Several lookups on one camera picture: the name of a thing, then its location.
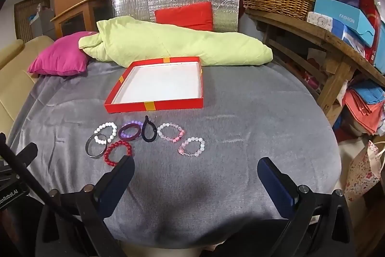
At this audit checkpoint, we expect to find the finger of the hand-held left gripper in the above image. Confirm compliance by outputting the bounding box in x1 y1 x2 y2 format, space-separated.
9 143 39 169

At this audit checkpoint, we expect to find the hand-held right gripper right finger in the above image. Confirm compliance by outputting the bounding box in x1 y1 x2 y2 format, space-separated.
257 157 357 257

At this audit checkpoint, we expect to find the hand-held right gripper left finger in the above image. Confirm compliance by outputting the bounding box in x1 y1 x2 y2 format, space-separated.
36 155 135 257

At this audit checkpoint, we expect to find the red bead bracelet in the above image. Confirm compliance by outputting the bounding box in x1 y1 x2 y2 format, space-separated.
104 140 133 167

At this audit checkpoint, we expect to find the silver metal bangle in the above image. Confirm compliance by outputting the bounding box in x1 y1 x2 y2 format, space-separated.
86 133 107 159

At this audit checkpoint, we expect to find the purple bead bracelet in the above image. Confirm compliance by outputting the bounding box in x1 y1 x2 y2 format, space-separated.
118 124 141 141

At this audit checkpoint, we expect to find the black hair tie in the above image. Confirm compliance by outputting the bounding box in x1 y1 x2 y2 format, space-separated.
141 115 156 142

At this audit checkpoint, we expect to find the white bead bracelet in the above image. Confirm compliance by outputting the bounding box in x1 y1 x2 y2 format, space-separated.
94 122 118 145

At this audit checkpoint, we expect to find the maroon ring bangle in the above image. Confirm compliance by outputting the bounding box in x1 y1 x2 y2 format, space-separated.
122 121 142 137

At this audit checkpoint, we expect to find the clear pink bead bracelet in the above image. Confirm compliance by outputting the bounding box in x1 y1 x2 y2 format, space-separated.
157 122 185 142
178 137 206 158

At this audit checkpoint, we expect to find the red shallow cardboard box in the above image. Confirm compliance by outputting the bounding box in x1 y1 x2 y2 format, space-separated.
104 56 204 114

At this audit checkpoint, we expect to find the grey blanket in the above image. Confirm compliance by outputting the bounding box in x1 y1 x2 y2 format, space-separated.
6 60 342 245

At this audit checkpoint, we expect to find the beige sofa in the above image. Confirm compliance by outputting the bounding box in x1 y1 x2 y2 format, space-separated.
0 36 56 137

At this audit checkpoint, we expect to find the floral paper gift bag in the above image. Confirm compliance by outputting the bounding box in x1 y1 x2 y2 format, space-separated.
344 141 385 203

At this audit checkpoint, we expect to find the magenta pillow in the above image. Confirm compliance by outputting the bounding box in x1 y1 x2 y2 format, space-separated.
28 31 100 76

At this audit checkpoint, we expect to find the stack of folded cloths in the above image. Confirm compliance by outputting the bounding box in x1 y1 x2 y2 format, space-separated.
343 85 385 135

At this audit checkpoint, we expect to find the light green quilt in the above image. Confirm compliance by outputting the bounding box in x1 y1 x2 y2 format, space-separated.
79 16 274 68

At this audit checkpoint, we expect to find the wooden side table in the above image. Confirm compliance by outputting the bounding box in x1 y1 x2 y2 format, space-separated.
245 8 385 125

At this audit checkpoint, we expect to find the white floral box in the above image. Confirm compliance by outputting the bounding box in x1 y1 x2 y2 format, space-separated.
307 12 366 57

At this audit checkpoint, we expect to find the red cushion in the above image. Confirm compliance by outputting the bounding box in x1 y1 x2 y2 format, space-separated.
154 2 214 32

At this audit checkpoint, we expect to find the blue cardboard box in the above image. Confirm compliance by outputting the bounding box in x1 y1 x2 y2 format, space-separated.
313 0 376 47

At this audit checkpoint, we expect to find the red gift bag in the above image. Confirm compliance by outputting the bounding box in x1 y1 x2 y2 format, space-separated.
358 0 385 62

